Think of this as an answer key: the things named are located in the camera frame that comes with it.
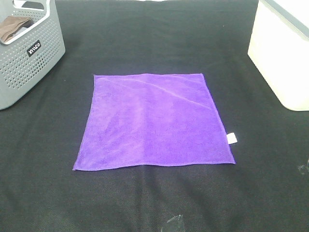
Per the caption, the purple microfiber towel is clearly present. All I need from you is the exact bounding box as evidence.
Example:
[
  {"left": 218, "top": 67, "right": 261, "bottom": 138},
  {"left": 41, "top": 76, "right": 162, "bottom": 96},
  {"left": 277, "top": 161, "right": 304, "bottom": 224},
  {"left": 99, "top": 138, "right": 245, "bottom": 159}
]
[{"left": 73, "top": 73, "right": 235, "bottom": 171}]

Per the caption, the clear tape piece front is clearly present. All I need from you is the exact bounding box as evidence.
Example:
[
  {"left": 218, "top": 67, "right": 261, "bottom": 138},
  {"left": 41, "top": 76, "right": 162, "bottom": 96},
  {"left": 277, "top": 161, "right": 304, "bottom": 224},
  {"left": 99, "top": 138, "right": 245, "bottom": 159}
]
[{"left": 162, "top": 215, "right": 184, "bottom": 232}]

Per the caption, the clear tape piece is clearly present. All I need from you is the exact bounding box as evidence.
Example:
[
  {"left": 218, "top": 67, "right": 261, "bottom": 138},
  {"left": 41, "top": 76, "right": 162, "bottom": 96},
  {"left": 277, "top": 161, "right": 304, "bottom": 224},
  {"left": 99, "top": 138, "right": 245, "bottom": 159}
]
[
  {"left": 297, "top": 160, "right": 309, "bottom": 175},
  {"left": 162, "top": 215, "right": 184, "bottom": 232}
]

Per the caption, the black table cloth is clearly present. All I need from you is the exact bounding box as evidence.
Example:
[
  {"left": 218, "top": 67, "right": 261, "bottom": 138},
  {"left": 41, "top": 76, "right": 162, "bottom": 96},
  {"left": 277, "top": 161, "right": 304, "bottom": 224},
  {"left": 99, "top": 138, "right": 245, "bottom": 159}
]
[{"left": 0, "top": 0, "right": 309, "bottom": 232}]

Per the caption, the grey perforated plastic basket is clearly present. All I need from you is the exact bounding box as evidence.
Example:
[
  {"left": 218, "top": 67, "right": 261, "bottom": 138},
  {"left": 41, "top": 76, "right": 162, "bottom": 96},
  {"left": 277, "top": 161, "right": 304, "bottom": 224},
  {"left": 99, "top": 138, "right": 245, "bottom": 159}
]
[{"left": 0, "top": 0, "right": 65, "bottom": 110}]

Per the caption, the white plastic container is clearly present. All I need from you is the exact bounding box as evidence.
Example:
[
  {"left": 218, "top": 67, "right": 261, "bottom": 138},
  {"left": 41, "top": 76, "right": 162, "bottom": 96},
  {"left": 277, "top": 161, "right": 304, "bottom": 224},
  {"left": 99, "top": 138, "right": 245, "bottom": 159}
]
[{"left": 248, "top": 0, "right": 309, "bottom": 111}]

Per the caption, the clear tape piece right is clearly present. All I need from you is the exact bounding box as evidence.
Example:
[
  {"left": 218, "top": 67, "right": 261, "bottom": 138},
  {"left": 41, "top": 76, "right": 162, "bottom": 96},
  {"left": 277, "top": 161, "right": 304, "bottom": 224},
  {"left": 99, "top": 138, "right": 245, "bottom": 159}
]
[{"left": 297, "top": 160, "right": 309, "bottom": 175}]

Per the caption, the brown folded cloth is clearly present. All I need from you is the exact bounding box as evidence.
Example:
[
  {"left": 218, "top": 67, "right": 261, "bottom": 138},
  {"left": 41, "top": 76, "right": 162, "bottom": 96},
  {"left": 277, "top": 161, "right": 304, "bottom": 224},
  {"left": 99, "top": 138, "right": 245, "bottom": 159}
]
[{"left": 0, "top": 16, "right": 32, "bottom": 43}]

